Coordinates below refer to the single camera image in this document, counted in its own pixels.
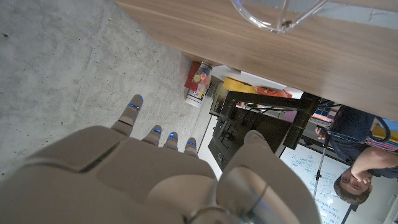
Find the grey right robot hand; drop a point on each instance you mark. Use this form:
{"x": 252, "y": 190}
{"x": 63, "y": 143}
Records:
{"x": 124, "y": 180}

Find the white labelled canister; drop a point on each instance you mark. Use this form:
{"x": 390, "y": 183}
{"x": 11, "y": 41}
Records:
{"x": 194, "y": 99}

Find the yellow bowl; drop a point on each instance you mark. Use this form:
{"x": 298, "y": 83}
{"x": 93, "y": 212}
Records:
{"x": 237, "y": 85}

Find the white flat box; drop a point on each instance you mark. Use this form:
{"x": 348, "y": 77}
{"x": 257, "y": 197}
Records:
{"x": 264, "y": 81}

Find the orange toy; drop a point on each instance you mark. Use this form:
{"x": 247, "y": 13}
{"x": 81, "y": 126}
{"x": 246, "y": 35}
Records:
{"x": 273, "y": 92}

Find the whiteboard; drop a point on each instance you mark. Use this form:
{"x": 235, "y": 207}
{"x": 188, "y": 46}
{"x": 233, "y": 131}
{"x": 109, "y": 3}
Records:
{"x": 304, "y": 168}

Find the black metal cart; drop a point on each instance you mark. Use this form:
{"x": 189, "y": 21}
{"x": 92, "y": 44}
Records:
{"x": 298, "y": 124}

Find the thin black tripod pole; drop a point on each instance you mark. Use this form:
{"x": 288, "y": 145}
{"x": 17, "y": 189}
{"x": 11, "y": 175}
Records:
{"x": 319, "y": 168}

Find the clear glass bowl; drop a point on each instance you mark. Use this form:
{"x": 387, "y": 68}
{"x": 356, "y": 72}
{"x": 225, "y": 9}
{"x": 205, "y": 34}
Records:
{"x": 273, "y": 26}

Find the seated person in navy shirt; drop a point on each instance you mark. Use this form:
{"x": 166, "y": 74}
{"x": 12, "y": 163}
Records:
{"x": 351, "y": 137}

